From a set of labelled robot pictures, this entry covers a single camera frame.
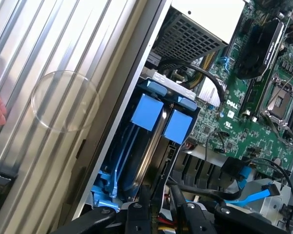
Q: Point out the open grey PC case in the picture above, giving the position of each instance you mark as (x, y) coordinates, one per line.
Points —
(136, 61)

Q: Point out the blue disk carrier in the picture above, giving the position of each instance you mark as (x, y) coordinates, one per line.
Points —
(146, 112)

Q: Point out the silver coin battery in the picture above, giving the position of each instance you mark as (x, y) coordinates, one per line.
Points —
(277, 162)

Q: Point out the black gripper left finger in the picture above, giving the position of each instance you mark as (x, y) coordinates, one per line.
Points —
(139, 219)

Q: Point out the CPU socket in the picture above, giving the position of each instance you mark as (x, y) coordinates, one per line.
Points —
(280, 97)

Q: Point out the grey metal drive cage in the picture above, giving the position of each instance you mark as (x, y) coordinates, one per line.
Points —
(271, 212)

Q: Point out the black graphics card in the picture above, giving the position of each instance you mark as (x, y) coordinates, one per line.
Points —
(258, 48)

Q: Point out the green Dell motherboard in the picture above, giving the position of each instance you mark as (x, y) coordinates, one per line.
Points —
(234, 136)

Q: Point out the grey metal disk bay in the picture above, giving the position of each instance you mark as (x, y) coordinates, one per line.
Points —
(171, 83)

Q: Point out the grey power supply unit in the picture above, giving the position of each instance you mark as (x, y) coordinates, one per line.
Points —
(210, 14)

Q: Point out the silver chipset heatsink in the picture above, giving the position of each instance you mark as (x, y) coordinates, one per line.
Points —
(207, 92)

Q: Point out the metal locking lever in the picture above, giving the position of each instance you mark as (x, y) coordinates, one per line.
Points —
(280, 131)
(285, 86)

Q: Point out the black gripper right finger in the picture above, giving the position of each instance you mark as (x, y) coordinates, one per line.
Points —
(193, 219)

